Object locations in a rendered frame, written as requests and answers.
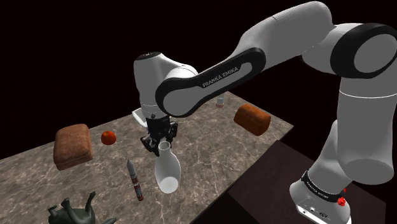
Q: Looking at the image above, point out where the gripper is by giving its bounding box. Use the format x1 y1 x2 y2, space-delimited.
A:
140 115 179 157

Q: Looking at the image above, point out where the dark animal figure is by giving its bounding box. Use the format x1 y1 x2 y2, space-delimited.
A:
47 191 117 224

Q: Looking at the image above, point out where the white vase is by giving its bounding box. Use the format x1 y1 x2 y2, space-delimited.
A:
154 141 181 194

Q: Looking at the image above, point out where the grey and red pen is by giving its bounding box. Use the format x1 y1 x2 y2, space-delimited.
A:
126 158 144 202

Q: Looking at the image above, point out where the red tomato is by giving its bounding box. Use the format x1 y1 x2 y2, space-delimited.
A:
101 130 117 146

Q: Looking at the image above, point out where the brown bread loaf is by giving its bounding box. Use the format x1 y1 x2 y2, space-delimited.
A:
233 103 272 137
53 123 94 171

